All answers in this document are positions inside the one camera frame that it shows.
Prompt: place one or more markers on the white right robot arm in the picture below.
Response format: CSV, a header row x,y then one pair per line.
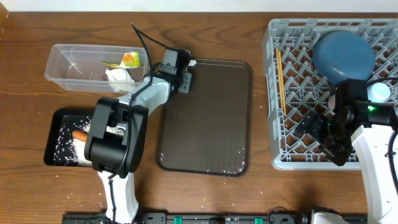
x,y
368,129

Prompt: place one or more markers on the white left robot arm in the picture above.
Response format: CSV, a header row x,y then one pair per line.
x,y
115,142

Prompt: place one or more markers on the light blue cup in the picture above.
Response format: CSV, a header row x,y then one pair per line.
x,y
378,93

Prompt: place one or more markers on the orange carrot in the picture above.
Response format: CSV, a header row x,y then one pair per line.
x,y
80,135

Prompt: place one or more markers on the white paper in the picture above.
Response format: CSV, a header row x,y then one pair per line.
x,y
192,63

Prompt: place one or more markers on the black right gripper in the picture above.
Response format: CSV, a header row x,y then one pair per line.
x,y
339,154

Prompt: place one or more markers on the pink plastic cup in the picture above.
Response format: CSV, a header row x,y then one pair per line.
x,y
332,102

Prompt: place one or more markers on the silver foil snack wrapper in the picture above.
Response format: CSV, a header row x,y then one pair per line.
x,y
112,65

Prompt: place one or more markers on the black shallow tray bin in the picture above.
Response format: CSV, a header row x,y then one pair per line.
x,y
57,117

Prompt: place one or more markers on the clear plastic bin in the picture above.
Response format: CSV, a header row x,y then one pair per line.
x,y
79,67

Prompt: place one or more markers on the dark blue plate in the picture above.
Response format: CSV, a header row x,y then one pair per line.
x,y
343,55

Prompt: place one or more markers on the grey dishwasher rack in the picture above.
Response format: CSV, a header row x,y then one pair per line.
x,y
295,87

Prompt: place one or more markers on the pile of white rice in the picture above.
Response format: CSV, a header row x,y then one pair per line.
x,y
68,151

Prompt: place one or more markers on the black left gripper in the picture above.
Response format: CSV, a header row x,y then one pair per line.
x,y
186,88

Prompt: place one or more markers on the yellow green snack wrapper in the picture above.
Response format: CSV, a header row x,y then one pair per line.
x,y
130,60

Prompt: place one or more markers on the brown serving tray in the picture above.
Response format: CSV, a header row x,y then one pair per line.
x,y
208,129

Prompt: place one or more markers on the white napkin wrapper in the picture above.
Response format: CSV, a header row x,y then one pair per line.
x,y
120,80

